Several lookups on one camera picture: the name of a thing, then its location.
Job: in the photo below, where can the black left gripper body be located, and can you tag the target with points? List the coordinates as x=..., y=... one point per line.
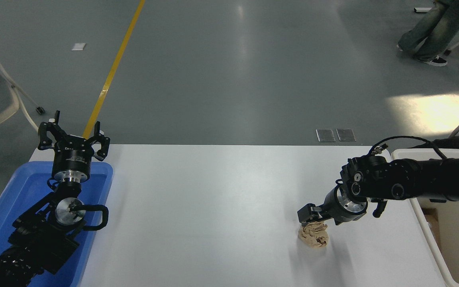
x=72, y=157

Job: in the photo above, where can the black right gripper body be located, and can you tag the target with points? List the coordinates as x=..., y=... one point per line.
x=332, y=209

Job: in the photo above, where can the tan paper ball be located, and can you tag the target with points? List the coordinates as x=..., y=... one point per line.
x=313, y=236

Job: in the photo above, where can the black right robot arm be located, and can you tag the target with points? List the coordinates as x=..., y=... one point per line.
x=412, y=179

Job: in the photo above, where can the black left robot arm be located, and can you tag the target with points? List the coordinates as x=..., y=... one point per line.
x=34, y=239

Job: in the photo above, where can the blue plastic tray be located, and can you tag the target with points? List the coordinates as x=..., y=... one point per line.
x=22, y=187

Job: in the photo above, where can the metal floor plate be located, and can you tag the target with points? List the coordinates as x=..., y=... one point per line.
x=345, y=134
x=325, y=135

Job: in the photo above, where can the small white floor plate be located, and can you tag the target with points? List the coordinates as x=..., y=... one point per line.
x=79, y=46

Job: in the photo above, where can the large pale bin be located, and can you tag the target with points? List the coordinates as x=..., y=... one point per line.
x=452, y=239

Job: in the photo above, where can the person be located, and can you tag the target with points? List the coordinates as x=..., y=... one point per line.
x=438, y=28

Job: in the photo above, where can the white bar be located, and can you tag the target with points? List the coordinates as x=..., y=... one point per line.
x=422, y=9

